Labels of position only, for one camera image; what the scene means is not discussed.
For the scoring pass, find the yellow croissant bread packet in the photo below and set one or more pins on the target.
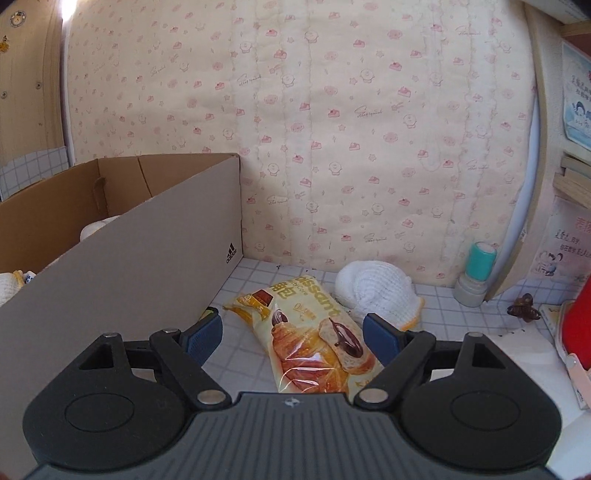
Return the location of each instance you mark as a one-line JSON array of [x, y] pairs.
[[300, 332]]

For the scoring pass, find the pink smart band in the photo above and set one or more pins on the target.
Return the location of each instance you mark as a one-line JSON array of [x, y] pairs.
[[579, 383]]

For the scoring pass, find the white paper sheet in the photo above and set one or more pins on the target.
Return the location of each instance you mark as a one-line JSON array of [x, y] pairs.
[[531, 355]]

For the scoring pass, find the teal grey stamp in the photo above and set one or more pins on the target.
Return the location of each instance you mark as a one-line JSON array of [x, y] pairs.
[[475, 277]]

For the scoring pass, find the wooden desk shelf unit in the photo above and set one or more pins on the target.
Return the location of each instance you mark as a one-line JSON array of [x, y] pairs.
[[541, 115]]

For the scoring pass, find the quilted printed wall cloth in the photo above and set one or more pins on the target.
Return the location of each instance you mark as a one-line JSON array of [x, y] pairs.
[[323, 115]]

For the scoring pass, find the brown hair clip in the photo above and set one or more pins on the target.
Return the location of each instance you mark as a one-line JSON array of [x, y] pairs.
[[524, 309]]

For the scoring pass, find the blue bordered wall poster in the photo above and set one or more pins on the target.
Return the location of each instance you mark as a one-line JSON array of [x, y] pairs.
[[577, 106]]

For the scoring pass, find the white cartoon wall poster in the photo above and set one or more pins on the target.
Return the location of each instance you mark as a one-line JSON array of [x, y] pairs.
[[558, 244]]

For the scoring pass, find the wooden side cabinet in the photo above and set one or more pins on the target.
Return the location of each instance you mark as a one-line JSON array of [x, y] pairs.
[[27, 92]]

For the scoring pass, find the red round speaker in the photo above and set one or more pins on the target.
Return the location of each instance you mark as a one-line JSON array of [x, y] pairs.
[[579, 332]]

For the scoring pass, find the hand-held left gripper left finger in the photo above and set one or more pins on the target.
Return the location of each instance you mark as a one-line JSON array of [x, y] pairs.
[[205, 334]]

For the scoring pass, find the white tiled desktop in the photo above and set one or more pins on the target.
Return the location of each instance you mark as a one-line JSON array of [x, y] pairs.
[[244, 360]]

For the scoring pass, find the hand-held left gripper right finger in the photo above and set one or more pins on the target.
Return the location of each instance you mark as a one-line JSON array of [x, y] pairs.
[[381, 339]]

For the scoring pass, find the brown cardboard box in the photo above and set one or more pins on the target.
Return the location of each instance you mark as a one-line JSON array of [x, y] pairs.
[[138, 258]]

